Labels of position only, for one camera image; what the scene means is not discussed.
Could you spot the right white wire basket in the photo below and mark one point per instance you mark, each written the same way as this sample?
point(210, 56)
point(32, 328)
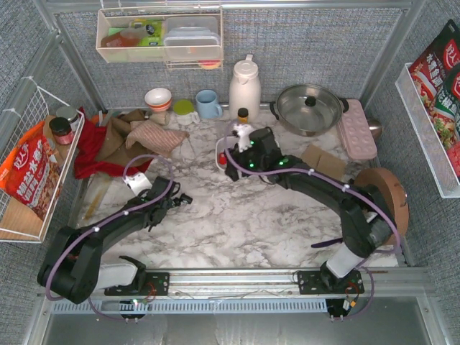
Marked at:
point(435, 155)

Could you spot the white thermos jug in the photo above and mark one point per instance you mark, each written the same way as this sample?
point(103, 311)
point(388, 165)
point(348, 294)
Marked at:
point(245, 90)

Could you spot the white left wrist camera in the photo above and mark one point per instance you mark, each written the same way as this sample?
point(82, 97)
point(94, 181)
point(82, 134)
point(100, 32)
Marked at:
point(137, 183)

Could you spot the cream wall storage bin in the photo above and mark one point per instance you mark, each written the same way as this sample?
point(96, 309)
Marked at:
point(113, 20)

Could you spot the red seasoning packet left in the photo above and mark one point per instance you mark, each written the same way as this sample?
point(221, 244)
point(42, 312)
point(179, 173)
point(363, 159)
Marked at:
point(28, 174)

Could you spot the pink egg tray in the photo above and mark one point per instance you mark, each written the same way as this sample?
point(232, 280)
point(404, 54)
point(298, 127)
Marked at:
point(354, 131)

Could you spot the green lid white cup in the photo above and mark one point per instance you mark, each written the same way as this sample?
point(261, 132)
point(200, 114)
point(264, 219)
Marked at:
point(185, 112)

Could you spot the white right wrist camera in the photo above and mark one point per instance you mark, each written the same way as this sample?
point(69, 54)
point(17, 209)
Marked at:
point(242, 131)

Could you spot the red cloth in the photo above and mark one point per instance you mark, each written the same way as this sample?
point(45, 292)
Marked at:
point(90, 142)

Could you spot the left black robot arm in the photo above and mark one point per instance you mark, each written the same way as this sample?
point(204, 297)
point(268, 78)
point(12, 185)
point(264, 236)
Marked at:
point(72, 263)

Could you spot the white rectangular storage basket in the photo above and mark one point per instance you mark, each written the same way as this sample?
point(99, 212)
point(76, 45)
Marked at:
point(221, 145)

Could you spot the left white wire basket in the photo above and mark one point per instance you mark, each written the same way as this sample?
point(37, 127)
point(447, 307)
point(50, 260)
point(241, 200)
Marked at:
point(18, 222)

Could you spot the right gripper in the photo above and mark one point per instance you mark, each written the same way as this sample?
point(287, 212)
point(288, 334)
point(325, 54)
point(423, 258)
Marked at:
point(233, 167)

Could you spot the round wooden cutting board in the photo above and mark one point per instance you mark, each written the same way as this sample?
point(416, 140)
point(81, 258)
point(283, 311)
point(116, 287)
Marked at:
point(393, 192)

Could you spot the clear plastic food container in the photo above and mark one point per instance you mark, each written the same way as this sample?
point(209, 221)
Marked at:
point(192, 38)

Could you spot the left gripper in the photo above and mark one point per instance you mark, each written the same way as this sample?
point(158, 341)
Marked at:
point(171, 200)

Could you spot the pink striped cloth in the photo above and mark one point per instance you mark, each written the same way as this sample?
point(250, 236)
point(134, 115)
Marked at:
point(154, 137)

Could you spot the white orange striped bowl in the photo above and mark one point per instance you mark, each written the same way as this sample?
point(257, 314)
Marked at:
point(158, 99)

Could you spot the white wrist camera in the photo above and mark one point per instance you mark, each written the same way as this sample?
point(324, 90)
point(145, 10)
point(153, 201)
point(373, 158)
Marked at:
point(137, 183)
point(242, 131)

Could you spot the white wire basket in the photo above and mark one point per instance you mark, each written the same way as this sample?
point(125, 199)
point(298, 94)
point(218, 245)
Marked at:
point(435, 155)
point(18, 222)

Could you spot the red coffee capsule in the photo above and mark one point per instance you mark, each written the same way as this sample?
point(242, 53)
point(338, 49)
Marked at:
point(223, 159)

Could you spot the red seasoning packet right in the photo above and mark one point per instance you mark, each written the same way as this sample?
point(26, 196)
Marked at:
point(435, 74)

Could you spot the brown cardboard piece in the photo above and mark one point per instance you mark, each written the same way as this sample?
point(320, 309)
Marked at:
point(324, 162)

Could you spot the black coffee capsule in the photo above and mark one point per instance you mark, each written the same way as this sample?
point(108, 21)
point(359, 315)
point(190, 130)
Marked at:
point(186, 198)

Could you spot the purple knife handle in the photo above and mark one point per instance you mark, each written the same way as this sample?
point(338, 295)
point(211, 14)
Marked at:
point(327, 243)

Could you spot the blue mug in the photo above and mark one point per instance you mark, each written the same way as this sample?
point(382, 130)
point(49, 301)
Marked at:
point(207, 105)

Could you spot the red seasoning packet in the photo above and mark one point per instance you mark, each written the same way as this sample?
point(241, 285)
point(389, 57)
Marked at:
point(28, 174)
point(435, 74)

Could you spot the orange spice bottle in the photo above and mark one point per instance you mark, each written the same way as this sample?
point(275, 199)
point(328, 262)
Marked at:
point(243, 115)

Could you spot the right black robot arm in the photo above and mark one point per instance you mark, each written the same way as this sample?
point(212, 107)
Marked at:
point(366, 220)

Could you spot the silver lid jar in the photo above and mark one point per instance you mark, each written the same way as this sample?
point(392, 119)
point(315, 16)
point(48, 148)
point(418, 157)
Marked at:
point(71, 114)

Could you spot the steel ladle bowl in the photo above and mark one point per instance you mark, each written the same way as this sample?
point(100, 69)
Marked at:
point(375, 128)

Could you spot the steel pot with lid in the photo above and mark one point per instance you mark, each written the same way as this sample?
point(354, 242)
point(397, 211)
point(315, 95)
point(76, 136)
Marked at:
point(308, 110)

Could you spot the brown cloth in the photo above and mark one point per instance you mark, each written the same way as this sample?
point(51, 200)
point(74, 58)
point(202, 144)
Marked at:
point(114, 149)

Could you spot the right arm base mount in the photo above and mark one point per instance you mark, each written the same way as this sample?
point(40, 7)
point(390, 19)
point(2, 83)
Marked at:
point(312, 282)

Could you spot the dark lid jar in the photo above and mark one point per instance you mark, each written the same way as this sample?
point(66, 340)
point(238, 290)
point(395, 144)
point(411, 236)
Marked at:
point(61, 130)

